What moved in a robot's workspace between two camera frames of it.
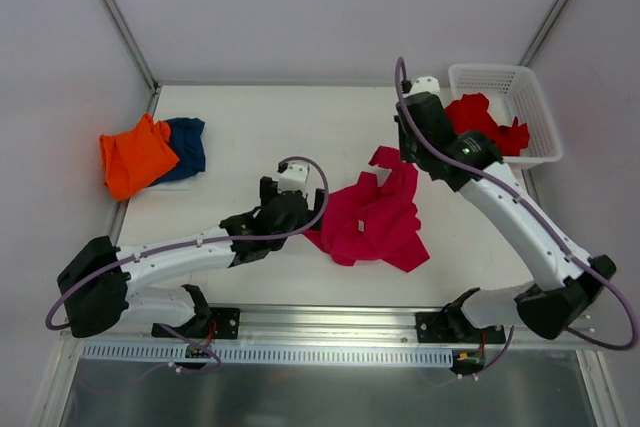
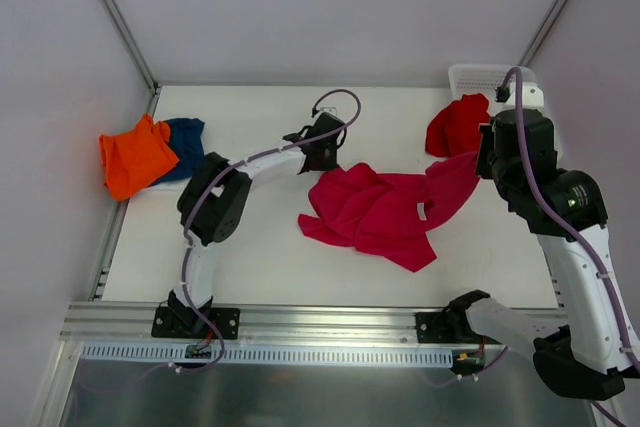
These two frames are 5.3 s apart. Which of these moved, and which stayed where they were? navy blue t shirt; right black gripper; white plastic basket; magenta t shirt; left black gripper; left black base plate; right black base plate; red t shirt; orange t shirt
Moved: left black gripper; magenta t shirt; right black gripper
Stayed: right black base plate; left black base plate; white plastic basket; orange t shirt; red t shirt; navy blue t shirt
